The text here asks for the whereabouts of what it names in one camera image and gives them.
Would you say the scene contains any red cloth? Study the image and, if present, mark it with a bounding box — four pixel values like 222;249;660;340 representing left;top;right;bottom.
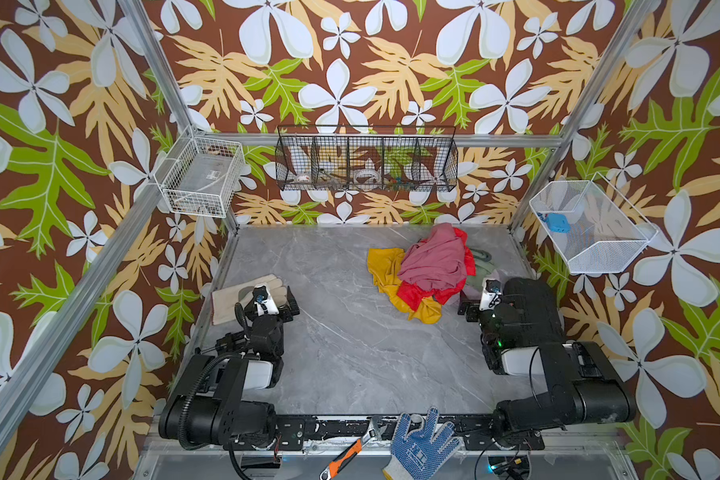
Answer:
397;223;477;310

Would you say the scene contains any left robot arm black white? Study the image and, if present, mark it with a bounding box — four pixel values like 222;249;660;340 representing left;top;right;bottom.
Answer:
158;285;300;450

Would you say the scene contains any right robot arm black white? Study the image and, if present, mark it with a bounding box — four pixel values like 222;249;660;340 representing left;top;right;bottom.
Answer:
458;277;637;448

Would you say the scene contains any beige folded cloth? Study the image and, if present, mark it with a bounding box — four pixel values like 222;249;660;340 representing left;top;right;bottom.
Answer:
211;274;287;326

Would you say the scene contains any green cloth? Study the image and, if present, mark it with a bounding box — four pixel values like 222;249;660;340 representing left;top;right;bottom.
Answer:
471;249;495;279

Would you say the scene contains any mauve pink cloth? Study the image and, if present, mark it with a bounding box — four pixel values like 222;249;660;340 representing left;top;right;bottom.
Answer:
398;223;476;291

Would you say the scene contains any yellow cloth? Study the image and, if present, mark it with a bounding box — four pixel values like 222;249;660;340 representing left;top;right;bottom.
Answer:
367;248;442;325

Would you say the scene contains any blue object in basket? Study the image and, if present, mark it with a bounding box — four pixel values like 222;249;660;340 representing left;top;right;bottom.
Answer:
544;213;571;234

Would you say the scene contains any white mesh basket right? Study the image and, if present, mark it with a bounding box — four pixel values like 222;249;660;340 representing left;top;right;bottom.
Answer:
530;173;658;275

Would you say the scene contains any blue dotted work glove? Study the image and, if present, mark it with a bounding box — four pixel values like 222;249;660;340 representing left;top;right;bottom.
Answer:
382;407;463;480

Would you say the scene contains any orange adjustable wrench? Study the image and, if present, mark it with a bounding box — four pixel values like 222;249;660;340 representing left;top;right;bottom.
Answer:
319;433;376;480

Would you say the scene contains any tape roll white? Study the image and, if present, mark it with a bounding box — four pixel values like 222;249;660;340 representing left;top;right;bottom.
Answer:
353;168;382;186

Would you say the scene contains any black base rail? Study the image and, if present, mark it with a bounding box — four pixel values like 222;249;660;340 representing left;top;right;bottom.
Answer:
239;412;544;452

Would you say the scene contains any white wire basket left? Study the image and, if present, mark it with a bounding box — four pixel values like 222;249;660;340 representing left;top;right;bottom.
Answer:
154;135;246;218

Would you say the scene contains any black wire basket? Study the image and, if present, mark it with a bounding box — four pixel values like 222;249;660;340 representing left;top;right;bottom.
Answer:
274;124;459;192

